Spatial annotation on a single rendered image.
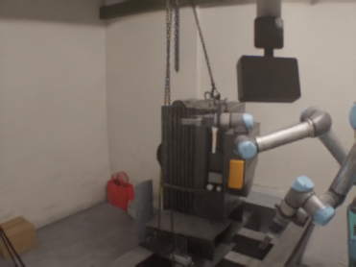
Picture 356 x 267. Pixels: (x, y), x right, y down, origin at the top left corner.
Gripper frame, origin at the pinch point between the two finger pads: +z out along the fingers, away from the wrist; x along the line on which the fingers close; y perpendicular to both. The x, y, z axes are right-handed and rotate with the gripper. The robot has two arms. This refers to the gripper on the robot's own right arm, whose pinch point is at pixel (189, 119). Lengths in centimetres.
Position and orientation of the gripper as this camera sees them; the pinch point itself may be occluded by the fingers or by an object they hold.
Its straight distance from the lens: 150.9
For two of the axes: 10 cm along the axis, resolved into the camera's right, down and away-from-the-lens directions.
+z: -9.5, -0.4, 3.2
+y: 0.2, 9.8, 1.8
